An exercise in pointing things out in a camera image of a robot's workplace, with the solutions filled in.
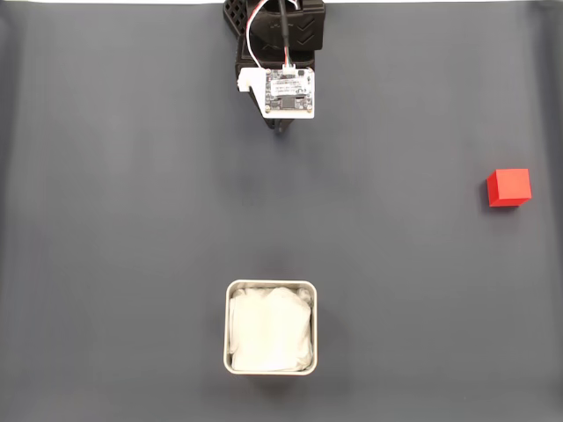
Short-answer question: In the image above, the red cube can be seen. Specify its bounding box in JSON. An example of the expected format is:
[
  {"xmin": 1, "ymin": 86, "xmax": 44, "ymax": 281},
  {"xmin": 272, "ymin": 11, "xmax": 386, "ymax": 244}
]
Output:
[{"xmin": 486, "ymin": 168, "xmax": 533, "ymax": 208}]

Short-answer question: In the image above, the square metal box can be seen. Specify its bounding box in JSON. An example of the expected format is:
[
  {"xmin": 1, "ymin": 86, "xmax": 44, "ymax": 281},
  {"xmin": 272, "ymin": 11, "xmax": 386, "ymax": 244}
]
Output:
[{"xmin": 223, "ymin": 279, "xmax": 318, "ymax": 376}]

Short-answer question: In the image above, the dark grey table mat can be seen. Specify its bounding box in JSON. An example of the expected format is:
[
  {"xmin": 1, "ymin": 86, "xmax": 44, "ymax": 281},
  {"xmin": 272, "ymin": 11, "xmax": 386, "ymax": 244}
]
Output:
[{"xmin": 0, "ymin": 2, "xmax": 563, "ymax": 422}]

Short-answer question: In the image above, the white cloth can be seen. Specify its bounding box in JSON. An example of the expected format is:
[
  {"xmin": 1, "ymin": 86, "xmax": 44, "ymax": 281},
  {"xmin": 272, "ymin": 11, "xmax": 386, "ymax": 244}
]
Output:
[{"xmin": 228, "ymin": 285, "xmax": 314, "ymax": 373}]

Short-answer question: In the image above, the black camera cable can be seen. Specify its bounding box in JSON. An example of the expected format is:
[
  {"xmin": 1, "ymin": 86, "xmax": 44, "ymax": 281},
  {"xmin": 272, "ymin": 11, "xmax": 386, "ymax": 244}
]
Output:
[{"xmin": 276, "ymin": 0, "xmax": 291, "ymax": 68}]

